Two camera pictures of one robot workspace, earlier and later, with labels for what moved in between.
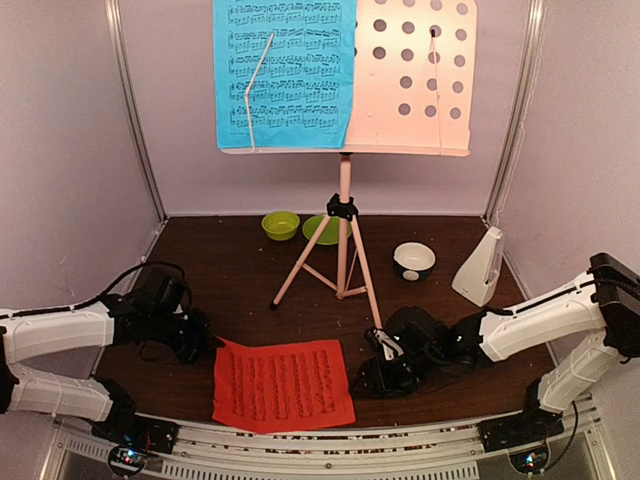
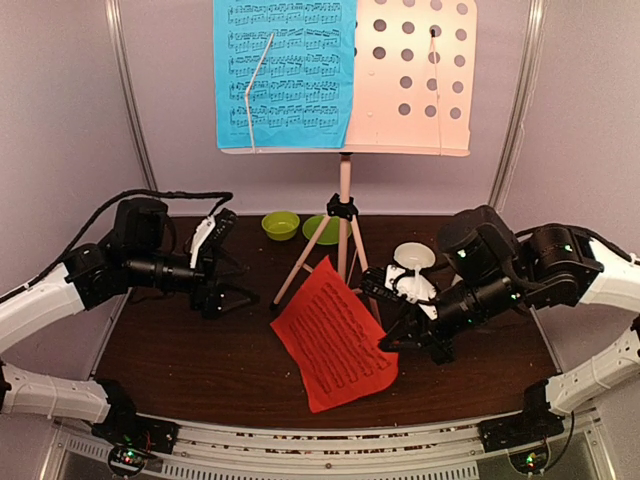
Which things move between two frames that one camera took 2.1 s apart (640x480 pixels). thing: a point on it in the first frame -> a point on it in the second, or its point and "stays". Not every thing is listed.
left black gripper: (204, 341) -> (207, 300)
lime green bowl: (281, 225) stays
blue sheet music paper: (303, 93) stays
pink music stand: (411, 94) stays
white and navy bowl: (413, 261) stays
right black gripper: (379, 383) -> (419, 336)
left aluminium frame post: (113, 12) stays
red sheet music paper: (270, 388) -> (337, 340)
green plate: (331, 232) stays
